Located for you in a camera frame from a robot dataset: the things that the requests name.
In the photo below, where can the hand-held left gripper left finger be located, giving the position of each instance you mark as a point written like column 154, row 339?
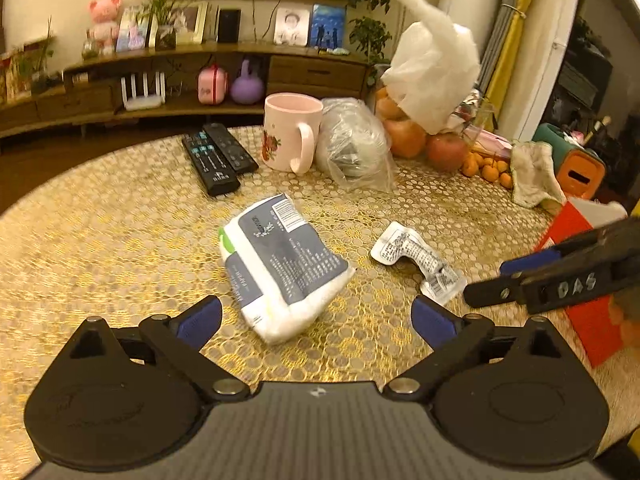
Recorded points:
column 202, row 317

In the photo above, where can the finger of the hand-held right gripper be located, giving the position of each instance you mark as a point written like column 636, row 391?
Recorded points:
column 530, row 261
column 492, row 292

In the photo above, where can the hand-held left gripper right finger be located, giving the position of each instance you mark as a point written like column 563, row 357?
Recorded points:
column 431, row 317

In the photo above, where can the red cardboard box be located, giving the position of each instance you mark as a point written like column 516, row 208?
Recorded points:
column 590, row 325

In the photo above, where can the white printed sachet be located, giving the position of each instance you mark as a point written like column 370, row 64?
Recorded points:
column 405, row 247

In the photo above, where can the white tissue pack grey label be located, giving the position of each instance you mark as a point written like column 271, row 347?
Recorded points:
column 285, row 270

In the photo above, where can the gold lace-covered desktop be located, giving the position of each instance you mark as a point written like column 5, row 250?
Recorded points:
column 125, row 240

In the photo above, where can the person's right hand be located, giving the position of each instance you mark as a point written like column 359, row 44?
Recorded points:
column 629, row 320

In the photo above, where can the white crumpled cloth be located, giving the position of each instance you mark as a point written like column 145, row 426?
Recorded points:
column 535, row 175

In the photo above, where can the orange box with slot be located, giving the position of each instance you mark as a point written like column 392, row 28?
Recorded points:
column 580, row 172

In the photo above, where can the pile of small mandarins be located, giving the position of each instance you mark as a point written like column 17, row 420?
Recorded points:
column 487, row 170

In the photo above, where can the pink flat packet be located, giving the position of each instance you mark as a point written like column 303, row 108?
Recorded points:
column 492, row 140

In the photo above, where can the red apple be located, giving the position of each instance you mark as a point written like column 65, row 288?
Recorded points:
column 447, row 152
column 407, row 137

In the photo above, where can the black remote control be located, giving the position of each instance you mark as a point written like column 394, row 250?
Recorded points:
column 210, row 167
column 232, row 150

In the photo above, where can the clear jar with patterned ribbon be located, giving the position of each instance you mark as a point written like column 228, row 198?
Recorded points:
column 475, row 110

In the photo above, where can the clear crumpled plastic bag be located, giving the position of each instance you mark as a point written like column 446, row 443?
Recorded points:
column 350, row 145

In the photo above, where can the pink floral mug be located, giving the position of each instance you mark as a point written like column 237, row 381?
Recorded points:
column 285, row 130

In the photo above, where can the white plastic bag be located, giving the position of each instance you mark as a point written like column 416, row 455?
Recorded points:
column 430, row 75

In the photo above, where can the orange fruit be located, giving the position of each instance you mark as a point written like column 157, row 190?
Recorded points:
column 387, row 105

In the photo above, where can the white router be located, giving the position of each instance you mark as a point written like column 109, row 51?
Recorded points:
column 142, row 100

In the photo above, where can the yellow curtain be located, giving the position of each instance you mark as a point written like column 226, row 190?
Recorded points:
column 520, row 35

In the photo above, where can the purple kettle-shaped toy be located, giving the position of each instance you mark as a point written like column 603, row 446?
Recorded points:
column 247, row 90

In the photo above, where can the pink small case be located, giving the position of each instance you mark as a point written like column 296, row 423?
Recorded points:
column 212, row 85

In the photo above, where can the grey curtain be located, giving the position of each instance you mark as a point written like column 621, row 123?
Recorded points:
column 502, row 20

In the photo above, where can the wooden tv cabinet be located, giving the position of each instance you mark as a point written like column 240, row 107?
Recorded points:
column 310, row 72

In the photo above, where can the green plant in glass vase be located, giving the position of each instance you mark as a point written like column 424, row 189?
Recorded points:
column 165, row 35

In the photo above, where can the small glass jar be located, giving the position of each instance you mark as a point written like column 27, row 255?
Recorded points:
column 91, row 47

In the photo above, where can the black speaker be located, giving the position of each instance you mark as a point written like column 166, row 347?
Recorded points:
column 228, row 25

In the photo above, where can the colourful standing card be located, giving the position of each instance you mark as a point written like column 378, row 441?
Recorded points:
column 131, row 30

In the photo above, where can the white framed baby photo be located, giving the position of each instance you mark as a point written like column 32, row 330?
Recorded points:
column 291, row 25

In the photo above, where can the blue picture print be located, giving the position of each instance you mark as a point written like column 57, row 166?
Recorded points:
column 327, row 27

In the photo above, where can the pink pig plush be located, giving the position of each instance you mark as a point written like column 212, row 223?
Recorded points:
column 105, row 20

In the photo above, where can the wooden photo frame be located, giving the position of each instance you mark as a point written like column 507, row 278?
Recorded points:
column 192, row 22

